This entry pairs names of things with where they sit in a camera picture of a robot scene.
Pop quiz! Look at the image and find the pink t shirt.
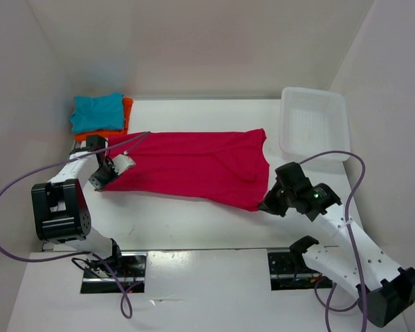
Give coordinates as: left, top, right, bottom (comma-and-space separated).
105, 129, 269, 212

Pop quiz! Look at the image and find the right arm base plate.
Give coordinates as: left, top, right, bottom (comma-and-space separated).
267, 250, 322, 291

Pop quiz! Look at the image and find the teal t shirt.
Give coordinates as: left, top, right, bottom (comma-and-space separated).
70, 93, 125, 134

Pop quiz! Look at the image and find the orange t shirt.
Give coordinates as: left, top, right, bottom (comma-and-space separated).
70, 93, 133, 142

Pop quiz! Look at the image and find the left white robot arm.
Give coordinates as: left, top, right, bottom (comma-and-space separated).
31, 135, 124, 277

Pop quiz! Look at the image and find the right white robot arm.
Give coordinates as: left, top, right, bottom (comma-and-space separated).
259, 162, 415, 328

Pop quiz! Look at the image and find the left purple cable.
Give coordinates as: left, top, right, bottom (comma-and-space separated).
0, 130, 152, 319

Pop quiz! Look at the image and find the white plastic basket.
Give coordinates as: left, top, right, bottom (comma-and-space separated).
279, 87, 350, 161

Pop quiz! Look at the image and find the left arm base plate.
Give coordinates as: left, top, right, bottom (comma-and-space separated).
75, 252, 147, 295

